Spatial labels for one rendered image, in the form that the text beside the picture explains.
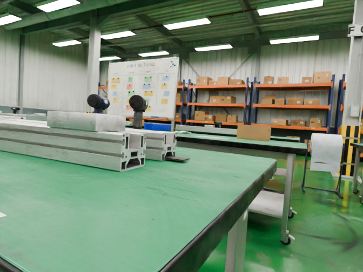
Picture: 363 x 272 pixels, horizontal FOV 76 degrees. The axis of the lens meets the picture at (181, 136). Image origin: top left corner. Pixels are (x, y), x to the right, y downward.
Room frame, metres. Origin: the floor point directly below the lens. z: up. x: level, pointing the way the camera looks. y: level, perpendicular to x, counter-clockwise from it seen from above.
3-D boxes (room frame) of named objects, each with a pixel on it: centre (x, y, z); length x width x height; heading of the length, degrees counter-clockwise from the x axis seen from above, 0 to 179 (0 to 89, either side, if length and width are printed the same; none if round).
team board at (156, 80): (4.13, 0.78, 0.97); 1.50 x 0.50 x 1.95; 62
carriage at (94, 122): (0.61, 0.25, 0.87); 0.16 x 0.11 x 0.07; 67
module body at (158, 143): (0.88, 0.40, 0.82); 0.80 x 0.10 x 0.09; 67
